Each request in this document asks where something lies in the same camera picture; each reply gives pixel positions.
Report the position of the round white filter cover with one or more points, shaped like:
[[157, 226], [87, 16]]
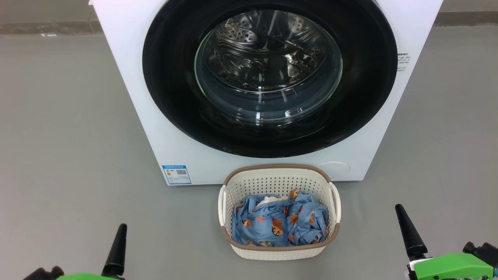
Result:
[[334, 171]]

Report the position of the washing machine glass door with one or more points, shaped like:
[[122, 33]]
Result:
[[175, 101]]

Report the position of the blue bear-print garment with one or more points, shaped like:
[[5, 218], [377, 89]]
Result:
[[309, 221], [260, 227]]

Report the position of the cream perforated laundry basket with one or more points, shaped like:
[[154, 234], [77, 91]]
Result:
[[272, 179]]

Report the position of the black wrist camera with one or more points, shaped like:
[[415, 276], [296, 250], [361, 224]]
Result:
[[484, 252], [44, 274]]

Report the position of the blue energy label sticker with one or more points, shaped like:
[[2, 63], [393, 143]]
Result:
[[176, 175]]

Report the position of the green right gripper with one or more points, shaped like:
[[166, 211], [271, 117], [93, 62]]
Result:
[[451, 268]]

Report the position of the stainless steel washing machine drum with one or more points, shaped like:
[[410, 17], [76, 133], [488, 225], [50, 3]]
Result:
[[241, 35]]

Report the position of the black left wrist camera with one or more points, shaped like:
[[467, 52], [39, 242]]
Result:
[[44, 274]]

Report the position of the white floor tape scrap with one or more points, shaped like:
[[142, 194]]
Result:
[[48, 35]]

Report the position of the white front-load washing machine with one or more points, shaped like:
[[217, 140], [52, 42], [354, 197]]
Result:
[[124, 77]]

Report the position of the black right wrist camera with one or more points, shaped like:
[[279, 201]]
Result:
[[484, 252]]

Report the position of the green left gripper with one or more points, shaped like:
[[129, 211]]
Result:
[[89, 277]]

